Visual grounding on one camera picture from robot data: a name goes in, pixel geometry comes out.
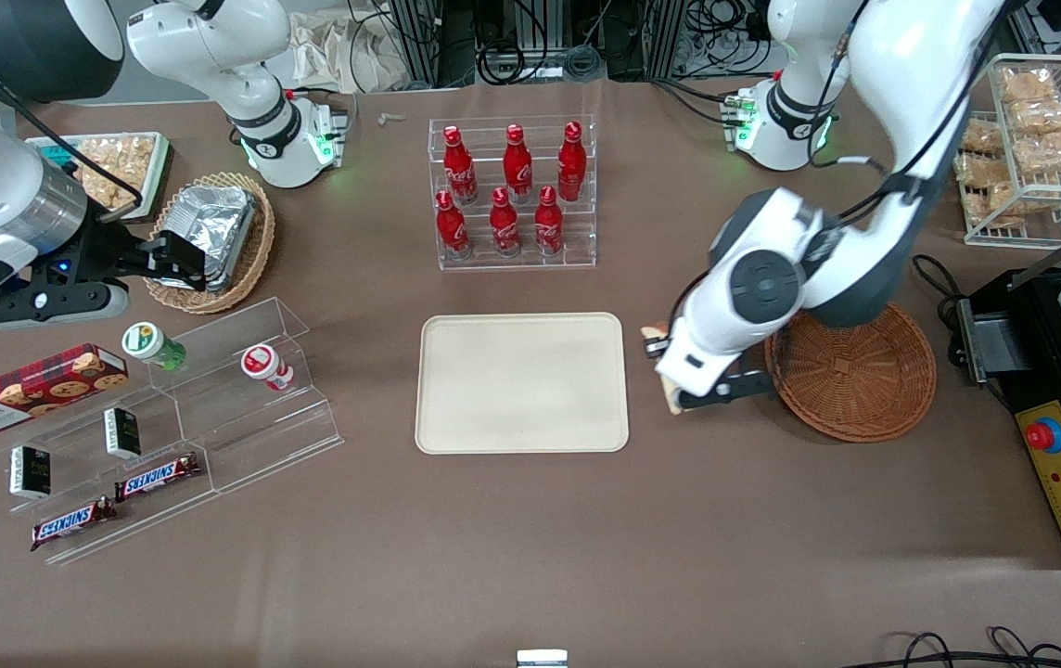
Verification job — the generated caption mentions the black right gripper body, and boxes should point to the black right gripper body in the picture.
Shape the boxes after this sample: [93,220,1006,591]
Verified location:
[62,223,157,281]

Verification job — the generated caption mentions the triangle sandwich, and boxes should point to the triangle sandwich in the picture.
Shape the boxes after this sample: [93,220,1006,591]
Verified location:
[640,323,687,416]

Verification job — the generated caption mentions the light wicker basket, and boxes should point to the light wicker basket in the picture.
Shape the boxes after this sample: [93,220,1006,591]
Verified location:
[146,172,276,315]

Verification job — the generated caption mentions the teal snack tray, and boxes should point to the teal snack tray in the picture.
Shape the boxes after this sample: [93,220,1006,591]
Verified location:
[25,133,172,222]

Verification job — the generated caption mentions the cream plastic tray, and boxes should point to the cream plastic tray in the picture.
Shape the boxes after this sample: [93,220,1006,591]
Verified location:
[415,313,631,456]

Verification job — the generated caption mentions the brown wicker basket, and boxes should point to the brown wicker basket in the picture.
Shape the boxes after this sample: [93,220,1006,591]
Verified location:
[765,302,938,443]

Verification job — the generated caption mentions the stacked foil containers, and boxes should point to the stacked foil containers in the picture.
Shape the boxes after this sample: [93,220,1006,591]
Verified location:
[162,186,258,290]

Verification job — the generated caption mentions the tan snack pack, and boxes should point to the tan snack pack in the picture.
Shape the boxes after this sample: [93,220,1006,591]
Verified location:
[76,137,156,177]
[85,174,140,212]

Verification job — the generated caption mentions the green cap small bottle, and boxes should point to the green cap small bottle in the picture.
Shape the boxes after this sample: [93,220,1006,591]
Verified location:
[122,322,186,372]

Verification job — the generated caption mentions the red cap small bottle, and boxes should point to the red cap small bottle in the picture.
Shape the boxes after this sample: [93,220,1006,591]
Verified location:
[241,345,295,392]

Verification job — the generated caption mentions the red tartan cookie box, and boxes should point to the red tartan cookie box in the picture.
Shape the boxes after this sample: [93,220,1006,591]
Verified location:
[0,343,130,437]

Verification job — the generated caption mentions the red cola bottle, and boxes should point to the red cola bottle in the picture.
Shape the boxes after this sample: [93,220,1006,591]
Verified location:
[557,121,587,202]
[534,186,565,256]
[490,187,521,258]
[442,125,479,205]
[503,122,534,203]
[435,190,471,261]

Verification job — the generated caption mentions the small black white box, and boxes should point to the small black white box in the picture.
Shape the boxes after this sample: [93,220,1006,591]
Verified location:
[9,445,52,500]
[104,406,142,460]

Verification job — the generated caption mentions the clear acrylic bottle rack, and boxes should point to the clear acrylic bottle rack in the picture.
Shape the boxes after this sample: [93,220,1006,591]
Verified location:
[428,116,598,272]

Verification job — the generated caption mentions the clear acrylic stepped shelf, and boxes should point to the clear acrylic stepped shelf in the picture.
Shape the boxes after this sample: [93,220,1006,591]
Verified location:
[0,297,346,567]

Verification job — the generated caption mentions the Snickers chocolate bar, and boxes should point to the Snickers chocolate bar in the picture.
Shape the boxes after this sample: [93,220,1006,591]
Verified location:
[115,453,202,502]
[30,496,119,551]

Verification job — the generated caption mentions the crumpled beige paper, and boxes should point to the crumpled beige paper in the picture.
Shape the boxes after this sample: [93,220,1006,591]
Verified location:
[288,14,411,94]

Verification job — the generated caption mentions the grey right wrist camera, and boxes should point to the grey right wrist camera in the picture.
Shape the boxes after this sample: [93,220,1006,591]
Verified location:
[0,276,130,331]

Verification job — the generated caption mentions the black machine cable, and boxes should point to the black machine cable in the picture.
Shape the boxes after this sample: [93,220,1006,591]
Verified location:
[911,255,969,372]

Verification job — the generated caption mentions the aluminium frame post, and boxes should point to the aluminium frame post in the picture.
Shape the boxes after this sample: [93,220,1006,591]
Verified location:
[646,0,691,80]
[390,0,443,89]

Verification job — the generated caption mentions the grey metal machine bracket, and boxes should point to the grey metal machine bracket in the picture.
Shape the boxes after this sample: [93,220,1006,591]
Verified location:
[957,297,1032,383]

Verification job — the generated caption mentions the black floor cables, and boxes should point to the black floor cables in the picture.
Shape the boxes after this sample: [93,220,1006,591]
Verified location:
[864,626,1061,668]

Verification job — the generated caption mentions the white wire rack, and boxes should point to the white wire rack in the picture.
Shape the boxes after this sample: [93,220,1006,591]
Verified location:
[943,54,1061,250]

